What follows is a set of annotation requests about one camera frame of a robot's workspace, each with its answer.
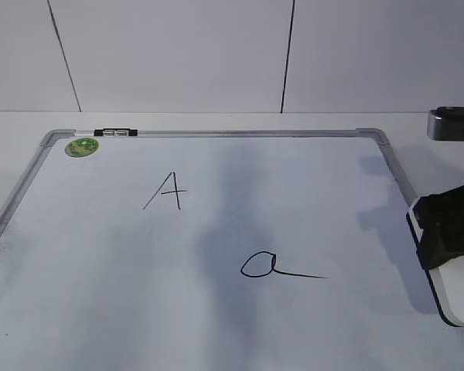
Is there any round green magnet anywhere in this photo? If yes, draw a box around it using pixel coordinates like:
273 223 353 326
65 138 100 158

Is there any white whiteboard eraser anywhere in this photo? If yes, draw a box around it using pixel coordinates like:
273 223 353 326
404 199 464 328

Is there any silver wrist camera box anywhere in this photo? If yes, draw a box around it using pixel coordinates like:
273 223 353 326
427 107 464 141

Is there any black and clear marker pen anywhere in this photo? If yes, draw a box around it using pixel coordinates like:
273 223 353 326
74 128 138 137

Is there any white whiteboard with aluminium frame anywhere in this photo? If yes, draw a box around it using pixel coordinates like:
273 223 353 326
0 129 464 370

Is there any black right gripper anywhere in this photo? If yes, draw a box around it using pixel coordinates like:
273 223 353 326
411 185 464 270

